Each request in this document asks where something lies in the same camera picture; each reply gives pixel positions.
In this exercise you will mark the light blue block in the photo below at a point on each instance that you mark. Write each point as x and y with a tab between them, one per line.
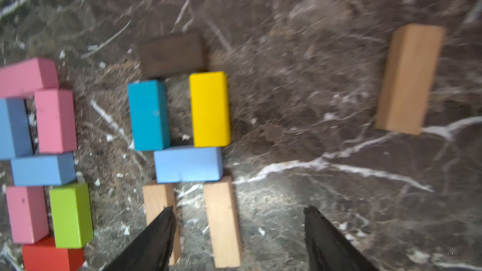
44	170

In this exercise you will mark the red block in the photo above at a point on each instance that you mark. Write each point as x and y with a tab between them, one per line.
44	256

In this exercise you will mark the dark brown block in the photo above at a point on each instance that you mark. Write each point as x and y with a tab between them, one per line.
172	55

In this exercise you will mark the pink block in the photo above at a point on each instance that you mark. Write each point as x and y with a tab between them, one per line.
27	213
24	78
55	117

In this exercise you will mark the green block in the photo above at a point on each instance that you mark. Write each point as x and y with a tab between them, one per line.
72	216

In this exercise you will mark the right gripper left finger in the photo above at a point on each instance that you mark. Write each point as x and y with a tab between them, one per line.
152	249

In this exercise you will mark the teal block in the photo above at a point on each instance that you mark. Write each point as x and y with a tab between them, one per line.
149	115

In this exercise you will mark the pink block top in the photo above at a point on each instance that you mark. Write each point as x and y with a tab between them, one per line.
24	78

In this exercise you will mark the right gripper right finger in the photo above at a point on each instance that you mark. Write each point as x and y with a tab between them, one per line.
327	248

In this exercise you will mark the wooden block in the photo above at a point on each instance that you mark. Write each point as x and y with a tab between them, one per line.
156	198
413	58
223	223

